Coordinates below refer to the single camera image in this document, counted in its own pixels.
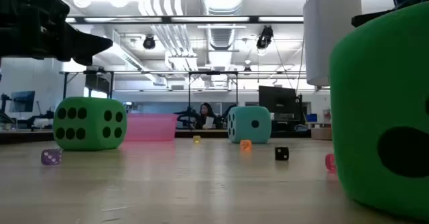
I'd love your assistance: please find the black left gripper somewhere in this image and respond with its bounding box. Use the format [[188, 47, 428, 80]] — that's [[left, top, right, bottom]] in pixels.
[[0, 0, 114, 66]]

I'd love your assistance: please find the large green foam die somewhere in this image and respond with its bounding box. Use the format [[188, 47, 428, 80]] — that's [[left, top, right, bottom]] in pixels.
[[52, 97, 128, 151], [329, 1, 429, 220]]

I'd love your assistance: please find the large cyan foam die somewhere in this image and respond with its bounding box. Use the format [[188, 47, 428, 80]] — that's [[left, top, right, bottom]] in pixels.
[[227, 105, 272, 144]]

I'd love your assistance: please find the white cylindrical lamp shade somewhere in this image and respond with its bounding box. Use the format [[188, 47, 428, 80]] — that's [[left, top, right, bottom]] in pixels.
[[303, 0, 363, 87]]

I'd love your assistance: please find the small background monitor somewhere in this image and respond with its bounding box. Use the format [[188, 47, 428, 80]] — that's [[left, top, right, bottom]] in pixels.
[[9, 90, 36, 113]]

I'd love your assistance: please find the pink translucent plastic bin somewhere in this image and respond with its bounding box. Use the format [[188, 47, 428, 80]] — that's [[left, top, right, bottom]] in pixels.
[[124, 113, 178, 142]]

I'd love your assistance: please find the small purple translucent die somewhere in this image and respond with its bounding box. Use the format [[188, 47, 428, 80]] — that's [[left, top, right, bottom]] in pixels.
[[40, 148, 63, 166]]

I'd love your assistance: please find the large black monitor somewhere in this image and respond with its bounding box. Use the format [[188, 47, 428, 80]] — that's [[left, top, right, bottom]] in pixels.
[[258, 85, 302, 117]]

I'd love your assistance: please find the person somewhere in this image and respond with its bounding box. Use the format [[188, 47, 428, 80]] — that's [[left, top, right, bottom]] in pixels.
[[196, 102, 217, 130]]

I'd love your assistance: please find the small pink translucent die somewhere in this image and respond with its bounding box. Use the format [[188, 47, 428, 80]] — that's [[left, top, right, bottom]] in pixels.
[[324, 153, 337, 173]]

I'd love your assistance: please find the small black die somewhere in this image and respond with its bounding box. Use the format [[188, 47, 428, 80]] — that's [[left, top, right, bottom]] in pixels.
[[274, 146, 290, 162]]

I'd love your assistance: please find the black ceiling camera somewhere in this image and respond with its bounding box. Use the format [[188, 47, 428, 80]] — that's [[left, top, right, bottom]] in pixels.
[[256, 25, 274, 50], [143, 34, 157, 50]]

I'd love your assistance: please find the black background workstation frame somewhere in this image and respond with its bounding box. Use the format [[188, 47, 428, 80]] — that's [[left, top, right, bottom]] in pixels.
[[60, 70, 241, 131]]

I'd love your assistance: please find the black aluminium table frame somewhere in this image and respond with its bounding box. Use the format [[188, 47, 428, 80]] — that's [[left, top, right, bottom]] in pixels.
[[0, 128, 332, 144]]

